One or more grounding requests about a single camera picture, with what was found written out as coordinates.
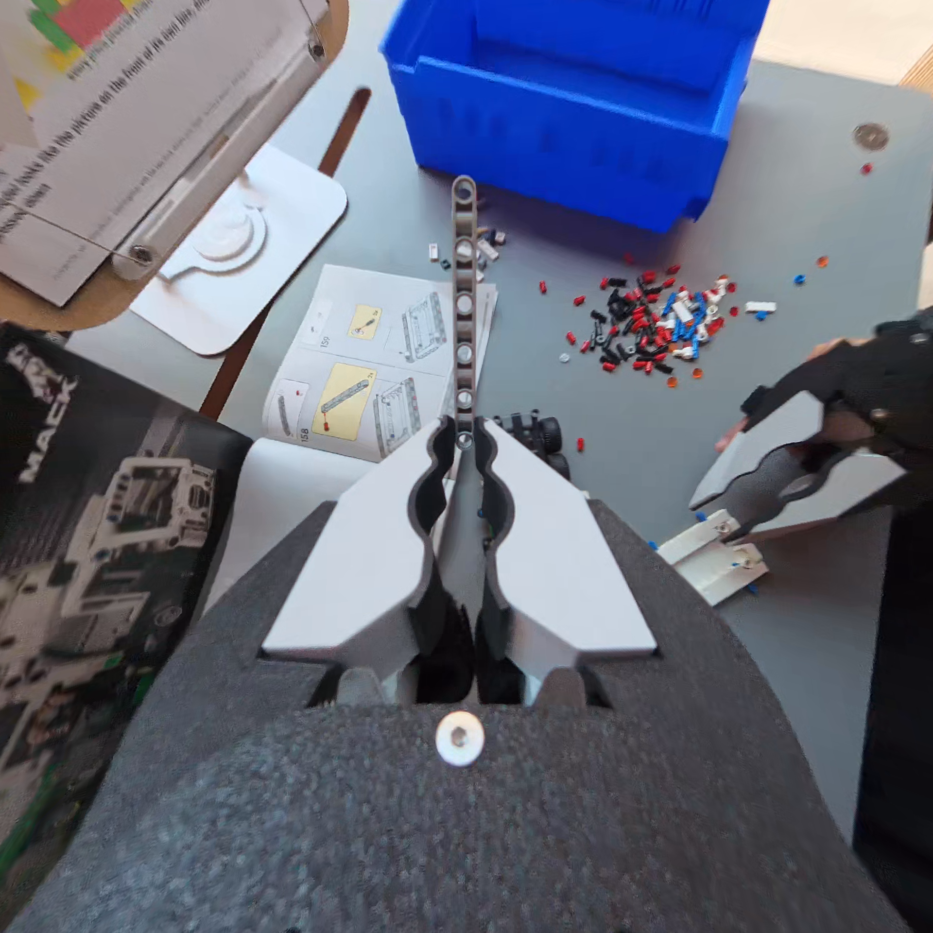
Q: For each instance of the pile of small lego pins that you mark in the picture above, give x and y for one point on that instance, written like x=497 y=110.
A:
x=656 y=328

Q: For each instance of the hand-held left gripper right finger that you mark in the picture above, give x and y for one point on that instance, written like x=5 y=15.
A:
x=561 y=576

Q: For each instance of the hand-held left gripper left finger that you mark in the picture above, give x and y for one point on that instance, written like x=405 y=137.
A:
x=364 y=568

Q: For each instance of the white document stand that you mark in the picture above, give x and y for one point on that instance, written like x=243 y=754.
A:
x=240 y=291

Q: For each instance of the printed paper sheet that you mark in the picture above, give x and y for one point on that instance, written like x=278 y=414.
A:
x=146 y=109

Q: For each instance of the brown clipboard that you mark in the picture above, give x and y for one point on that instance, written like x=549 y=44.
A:
x=44 y=313

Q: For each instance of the person's right hand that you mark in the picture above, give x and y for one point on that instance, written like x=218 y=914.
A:
x=827 y=348

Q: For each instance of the group of small lego pieces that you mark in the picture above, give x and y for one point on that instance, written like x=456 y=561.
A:
x=488 y=251

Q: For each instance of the round metal disc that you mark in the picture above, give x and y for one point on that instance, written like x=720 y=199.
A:
x=871 y=136

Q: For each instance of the open lego instruction booklet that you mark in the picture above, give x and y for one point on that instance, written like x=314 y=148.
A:
x=350 y=379

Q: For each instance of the black lego set box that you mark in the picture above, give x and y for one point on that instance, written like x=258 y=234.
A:
x=109 y=510

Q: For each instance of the white lego frame panel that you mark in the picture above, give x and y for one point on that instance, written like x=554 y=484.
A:
x=700 y=555

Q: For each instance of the long grey lego beam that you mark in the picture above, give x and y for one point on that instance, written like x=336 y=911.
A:
x=463 y=321

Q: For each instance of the blue plastic bin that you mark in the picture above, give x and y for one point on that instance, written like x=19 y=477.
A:
x=568 y=131

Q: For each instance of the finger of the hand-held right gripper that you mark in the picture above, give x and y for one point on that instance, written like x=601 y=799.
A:
x=765 y=430
x=853 y=487

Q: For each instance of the black lego wheel assembly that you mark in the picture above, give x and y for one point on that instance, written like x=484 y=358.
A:
x=543 y=435

